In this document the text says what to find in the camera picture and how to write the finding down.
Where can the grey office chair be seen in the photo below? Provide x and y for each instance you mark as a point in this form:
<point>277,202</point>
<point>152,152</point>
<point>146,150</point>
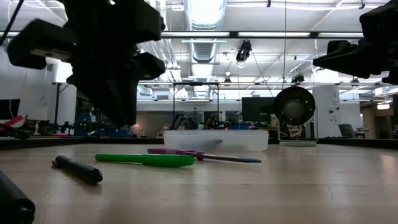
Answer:
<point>345,130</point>

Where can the clear plastic supply box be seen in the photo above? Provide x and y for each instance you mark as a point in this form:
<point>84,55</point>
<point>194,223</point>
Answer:
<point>217,140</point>

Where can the black background rig frame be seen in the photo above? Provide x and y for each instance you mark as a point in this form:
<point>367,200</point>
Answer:
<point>196,83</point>

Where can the black background robot arm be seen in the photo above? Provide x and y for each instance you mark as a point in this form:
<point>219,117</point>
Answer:
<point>183,121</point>

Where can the black ceiling spotlight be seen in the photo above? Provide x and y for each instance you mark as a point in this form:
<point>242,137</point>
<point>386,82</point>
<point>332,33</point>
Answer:
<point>298,78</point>
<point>244,49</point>

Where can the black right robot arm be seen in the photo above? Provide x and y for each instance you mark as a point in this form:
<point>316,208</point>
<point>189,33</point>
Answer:
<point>382,18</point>

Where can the black pen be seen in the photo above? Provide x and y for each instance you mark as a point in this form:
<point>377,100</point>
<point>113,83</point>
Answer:
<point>12,202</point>
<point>77,169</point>

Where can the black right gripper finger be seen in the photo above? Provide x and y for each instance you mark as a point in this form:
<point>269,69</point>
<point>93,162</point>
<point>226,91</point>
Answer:
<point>345,56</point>
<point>345,66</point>

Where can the green pen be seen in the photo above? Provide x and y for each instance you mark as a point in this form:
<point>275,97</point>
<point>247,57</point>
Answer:
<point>161,160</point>

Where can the silver ventilation duct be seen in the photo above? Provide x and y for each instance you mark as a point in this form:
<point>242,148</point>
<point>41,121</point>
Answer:
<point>203,51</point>

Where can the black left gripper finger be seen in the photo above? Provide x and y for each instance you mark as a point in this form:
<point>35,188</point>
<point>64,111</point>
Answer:
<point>122,93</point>
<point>93,90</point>

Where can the purple scissors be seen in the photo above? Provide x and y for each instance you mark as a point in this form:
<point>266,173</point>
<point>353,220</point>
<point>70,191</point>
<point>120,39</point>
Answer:
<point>174,152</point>

